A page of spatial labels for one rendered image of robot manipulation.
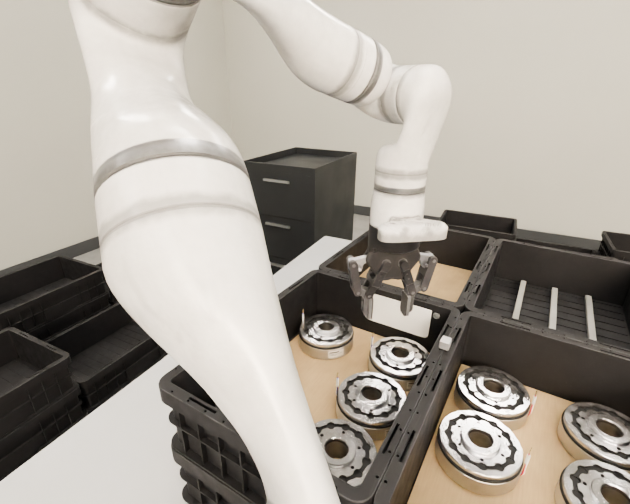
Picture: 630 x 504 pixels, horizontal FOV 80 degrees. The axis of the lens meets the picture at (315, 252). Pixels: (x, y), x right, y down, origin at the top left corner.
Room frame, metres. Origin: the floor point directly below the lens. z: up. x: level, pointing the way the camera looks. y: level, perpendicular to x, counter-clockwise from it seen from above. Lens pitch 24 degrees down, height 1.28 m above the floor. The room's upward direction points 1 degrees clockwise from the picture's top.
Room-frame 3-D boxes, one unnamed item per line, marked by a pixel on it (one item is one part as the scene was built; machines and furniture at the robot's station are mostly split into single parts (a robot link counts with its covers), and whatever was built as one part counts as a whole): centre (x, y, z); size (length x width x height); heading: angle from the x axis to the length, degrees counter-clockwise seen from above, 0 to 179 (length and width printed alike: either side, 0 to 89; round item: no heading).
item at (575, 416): (0.37, -0.39, 0.86); 0.10 x 0.10 x 0.01
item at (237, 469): (0.47, -0.02, 0.87); 0.40 x 0.30 x 0.11; 149
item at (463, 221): (2.02, -0.91, 0.37); 0.40 x 0.30 x 0.45; 64
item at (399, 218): (0.50, -0.12, 1.13); 0.11 x 0.09 x 0.06; 9
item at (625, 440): (0.37, -0.39, 0.86); 0.05 x 0.05 x 0.01
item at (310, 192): (2.27, 0.08, 0.45); 0.62 x 0.45 x 0.90; 154
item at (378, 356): (0.52, -0.15, 0.86); 0.10 x 0.10 x 0.01
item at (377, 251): (0.52, -0.12, 1.06); 0.08 x 0.08 x 0.09
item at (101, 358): (1.09, 0.72, 0.31); 0.40 x 0.30 x 0.34; 154
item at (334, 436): (0.33, -0.03, 0.86); 0.05 x 0.05 x 0.01
